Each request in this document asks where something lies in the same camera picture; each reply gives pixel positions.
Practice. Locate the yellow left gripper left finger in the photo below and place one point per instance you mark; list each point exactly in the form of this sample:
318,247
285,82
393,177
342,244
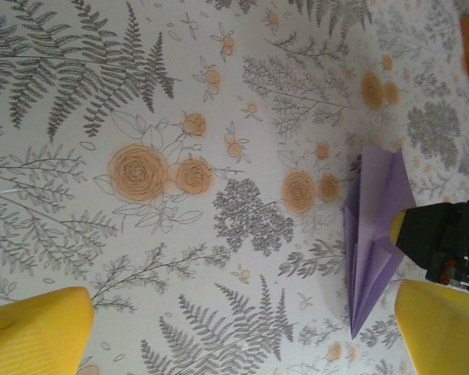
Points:
35,336

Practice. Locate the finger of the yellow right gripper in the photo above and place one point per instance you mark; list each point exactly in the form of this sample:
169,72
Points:
418,230

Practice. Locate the lilac paper sheet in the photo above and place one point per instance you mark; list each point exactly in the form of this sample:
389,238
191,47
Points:
371,218

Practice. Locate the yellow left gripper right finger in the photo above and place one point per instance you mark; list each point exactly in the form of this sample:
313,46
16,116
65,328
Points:
445,336

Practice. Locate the floral patterned table cloth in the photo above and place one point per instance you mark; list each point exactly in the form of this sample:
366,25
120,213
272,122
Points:
140,78

